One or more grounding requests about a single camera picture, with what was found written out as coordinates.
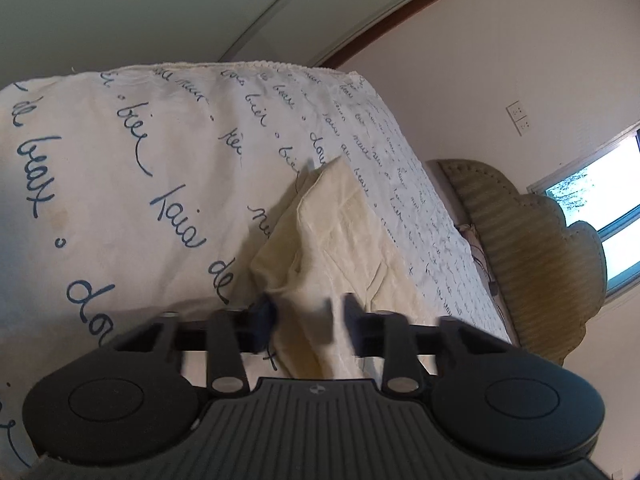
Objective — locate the cream pants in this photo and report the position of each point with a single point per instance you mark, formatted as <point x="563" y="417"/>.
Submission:
<point x="340" y="259"/>

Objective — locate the white bedspread with blue script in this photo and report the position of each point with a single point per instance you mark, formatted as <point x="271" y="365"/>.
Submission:
<point x="150" y="188"/>

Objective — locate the window with white frame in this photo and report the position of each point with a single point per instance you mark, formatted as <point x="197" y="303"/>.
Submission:
<point x="602" y="189"/>

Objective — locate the green upholstered headboard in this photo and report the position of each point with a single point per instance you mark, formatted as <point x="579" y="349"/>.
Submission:
<point x="551" y="275"/>

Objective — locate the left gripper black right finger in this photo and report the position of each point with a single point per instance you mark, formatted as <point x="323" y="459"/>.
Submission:
<point x="453" y="395"/>

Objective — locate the white double wall socket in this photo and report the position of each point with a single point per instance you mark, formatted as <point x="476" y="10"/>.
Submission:
<point x="519" y="117"/>

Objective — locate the brown wooden door frame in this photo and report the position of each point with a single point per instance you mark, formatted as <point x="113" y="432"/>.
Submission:
<point x="374" y="32"/>

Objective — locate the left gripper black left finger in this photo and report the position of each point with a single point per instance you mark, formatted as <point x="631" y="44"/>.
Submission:
<point x="144" y="391"/>

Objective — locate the striped pillow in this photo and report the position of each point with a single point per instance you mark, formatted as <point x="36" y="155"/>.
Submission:
<point x="469" y="233"/>

